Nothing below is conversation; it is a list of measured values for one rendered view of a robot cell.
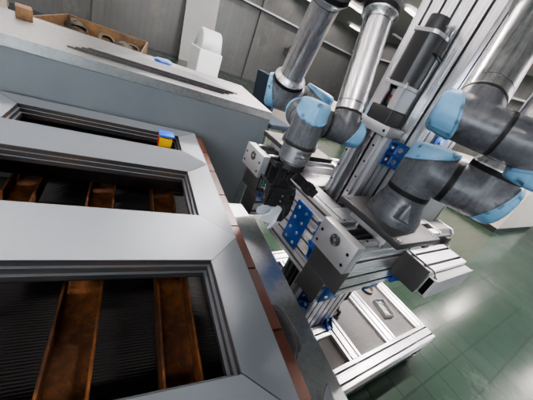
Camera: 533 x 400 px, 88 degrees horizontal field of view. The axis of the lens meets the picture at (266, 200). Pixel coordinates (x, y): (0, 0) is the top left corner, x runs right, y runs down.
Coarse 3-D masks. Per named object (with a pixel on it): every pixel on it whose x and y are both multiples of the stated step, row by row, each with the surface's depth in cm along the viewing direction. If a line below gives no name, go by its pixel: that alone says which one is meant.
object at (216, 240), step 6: (204, 222) 78; (210, 222) 79; (204, 228) 76; (210, 228) 77; (216, 228) 78; (210, 234) 74; (216, 234) 75; (222, 234) 76; (210, 240) 72; (216, 240) 73; (222, 240) 74; (210, 246) 70; (216, 246) 71; (222, 246) 72; (210, 252) 68; (216, 252) 69
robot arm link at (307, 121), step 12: (300, 108) 61; (312, 108) 59; (324, 108) 60; (300, 120) 61; (312, 120) 60; (324, 120) 61; (288, 132) 65; (300, 132) 62; (312, 132) 61; (300, 144) 63; (312, 144) 64
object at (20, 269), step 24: (48, 120) 103; (72, 120) 107; (96, 120) 110; (0, 144) 76; (96, 168) 87; (120, 168) 90; (144, 168) 94; (192, 192) 90; (0, 264) 49; (24, 264) 50; (48, 264) 52; (72, 264) 54; (96, 264) 56; (120, 264) 58; (144, 264) 60; (168, 264) 62; (192, 264) 65; (216, 288) 61; (216, 312) 58; (216, 336) 54
